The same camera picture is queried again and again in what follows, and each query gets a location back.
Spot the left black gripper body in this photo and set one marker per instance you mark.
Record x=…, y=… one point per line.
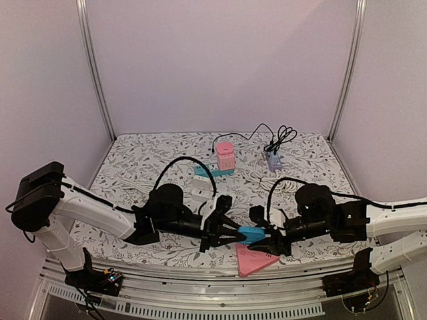
x=209, y=232

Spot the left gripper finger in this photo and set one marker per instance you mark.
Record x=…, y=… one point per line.
x=226, y=239
x=224, y=222

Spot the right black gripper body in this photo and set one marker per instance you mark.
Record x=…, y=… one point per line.
x=278, y=237

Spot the pink triangular power strip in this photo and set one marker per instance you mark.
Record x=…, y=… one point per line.
x=250, y=262

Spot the white power strip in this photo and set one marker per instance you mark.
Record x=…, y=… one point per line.
x=201, y=195

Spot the white charger adapter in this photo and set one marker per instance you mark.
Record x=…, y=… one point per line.
x=202, y=183

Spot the teal power strip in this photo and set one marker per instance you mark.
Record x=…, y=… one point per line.
x=213, y=169

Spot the pink cube socket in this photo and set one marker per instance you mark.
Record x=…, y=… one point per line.
x=226, y=162

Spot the small pink square adapter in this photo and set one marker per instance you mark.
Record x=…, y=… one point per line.
x=224, y=148

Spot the purple power strip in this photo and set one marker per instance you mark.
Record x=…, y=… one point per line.
x=273, y=165

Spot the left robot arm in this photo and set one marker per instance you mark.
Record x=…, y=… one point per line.
x=47, y=193

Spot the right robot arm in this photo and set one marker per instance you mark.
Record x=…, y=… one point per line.
x=358, y=219

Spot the floral table mat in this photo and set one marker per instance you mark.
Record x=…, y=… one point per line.
x=136, y=162

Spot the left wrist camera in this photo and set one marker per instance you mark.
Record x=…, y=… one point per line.
x=215, y=208

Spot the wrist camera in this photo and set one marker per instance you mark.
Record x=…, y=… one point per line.
x=215, y=208
x=275, y=218

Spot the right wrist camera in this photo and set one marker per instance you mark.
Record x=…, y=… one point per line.
x=275, y=218

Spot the aluminium front rail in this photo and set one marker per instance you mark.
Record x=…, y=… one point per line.
x=278, y=292

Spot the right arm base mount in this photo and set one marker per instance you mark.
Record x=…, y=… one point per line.
x=360, y=277

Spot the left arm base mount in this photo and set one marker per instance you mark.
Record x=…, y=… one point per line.
x=107, y=282

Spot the right aluminium frame post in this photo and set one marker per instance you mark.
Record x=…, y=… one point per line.
x=349, y=70

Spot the aluminium frame post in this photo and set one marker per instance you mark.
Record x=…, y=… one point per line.
x=89, y=48
x=349, y=70

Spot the left aluminium frame post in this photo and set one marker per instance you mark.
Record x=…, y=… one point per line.
x=89, y=48

